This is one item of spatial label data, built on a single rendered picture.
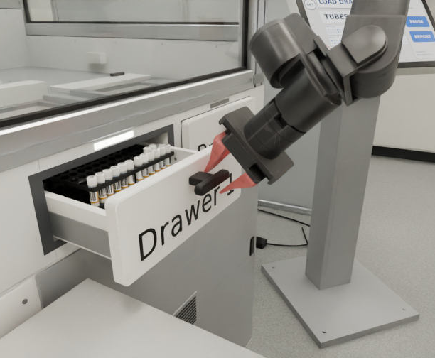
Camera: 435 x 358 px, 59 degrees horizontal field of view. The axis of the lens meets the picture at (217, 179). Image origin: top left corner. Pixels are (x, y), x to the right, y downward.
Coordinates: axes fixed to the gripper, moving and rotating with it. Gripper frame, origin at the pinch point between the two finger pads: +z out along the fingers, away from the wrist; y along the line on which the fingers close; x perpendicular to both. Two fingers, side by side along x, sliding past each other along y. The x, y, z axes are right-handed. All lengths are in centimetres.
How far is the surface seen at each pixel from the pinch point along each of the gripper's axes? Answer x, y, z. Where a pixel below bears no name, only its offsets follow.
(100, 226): 15.6, 3.7, 6.3
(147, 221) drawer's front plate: 12.9, 0.7, 2.3
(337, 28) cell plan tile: -87, 17, -8
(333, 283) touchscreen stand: -97, -59, 60
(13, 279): 22.0, 5.6, 17.6
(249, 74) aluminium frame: -42.1, 16.9, 4.6
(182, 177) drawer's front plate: 5.6, 2.8, 0.0
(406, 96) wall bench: -296, -28, 24
